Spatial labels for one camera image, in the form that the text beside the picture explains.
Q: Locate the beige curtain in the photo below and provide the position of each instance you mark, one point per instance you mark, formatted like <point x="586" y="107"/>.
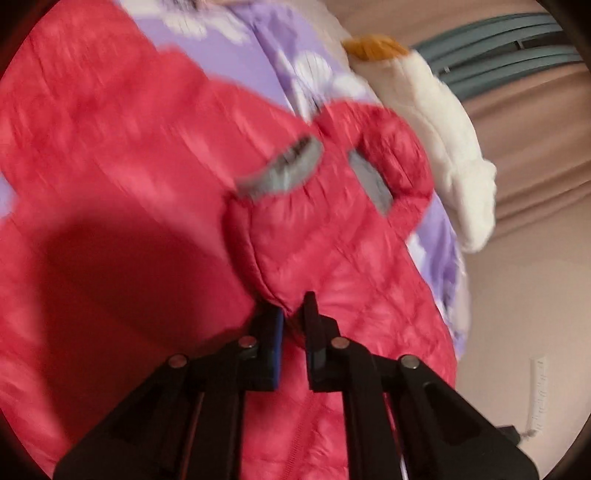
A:
<point x="540" y="157"/>

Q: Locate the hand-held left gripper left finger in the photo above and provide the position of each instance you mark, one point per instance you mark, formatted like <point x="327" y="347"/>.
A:
<point x="276" y="350"/>

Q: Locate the red down jacket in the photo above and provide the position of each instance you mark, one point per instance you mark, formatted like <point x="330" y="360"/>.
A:
<point x="152" y="240"/>

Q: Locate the white fleece garment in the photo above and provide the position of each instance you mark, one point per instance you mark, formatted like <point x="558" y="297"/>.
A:
<point x="438" y="138"/>

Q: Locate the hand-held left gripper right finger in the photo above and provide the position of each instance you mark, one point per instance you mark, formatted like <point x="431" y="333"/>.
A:
<point x="316" y="357"/>

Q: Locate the purple floral blanket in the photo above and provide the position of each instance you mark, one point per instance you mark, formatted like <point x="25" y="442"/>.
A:
<point x="277" y="50"/>

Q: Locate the white power strip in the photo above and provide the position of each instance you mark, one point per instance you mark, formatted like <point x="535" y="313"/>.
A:
<point x="538" y="392"/>

